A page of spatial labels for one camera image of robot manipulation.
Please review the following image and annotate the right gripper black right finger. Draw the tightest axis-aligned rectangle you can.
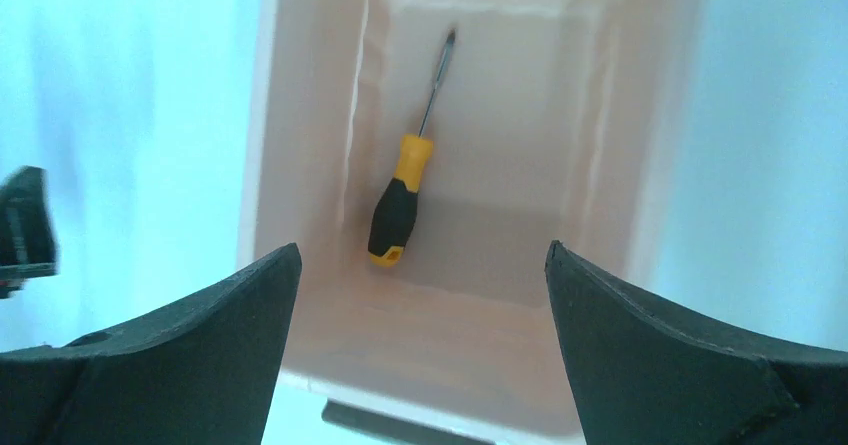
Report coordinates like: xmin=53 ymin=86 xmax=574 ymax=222
xmin=545 ymin=240 xmax=847 ymax=444

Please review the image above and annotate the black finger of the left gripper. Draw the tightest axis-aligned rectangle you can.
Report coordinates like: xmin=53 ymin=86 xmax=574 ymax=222
xmin=1 ymin=166 xmax=58 ymax=299

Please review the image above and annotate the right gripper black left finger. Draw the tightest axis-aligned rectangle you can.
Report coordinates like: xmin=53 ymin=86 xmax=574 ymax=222
xmin=1 ymin=244 xmax=302 ymax=444

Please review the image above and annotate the yellow black screwdriver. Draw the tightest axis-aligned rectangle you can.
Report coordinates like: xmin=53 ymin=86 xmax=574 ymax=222
xmin=367 ymin=28 xmax=457 ymax=268

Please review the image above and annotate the pink plastic bin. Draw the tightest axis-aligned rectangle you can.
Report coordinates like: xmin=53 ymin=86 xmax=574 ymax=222
xmin=238 ymin=0 xmax=702 ymax=444

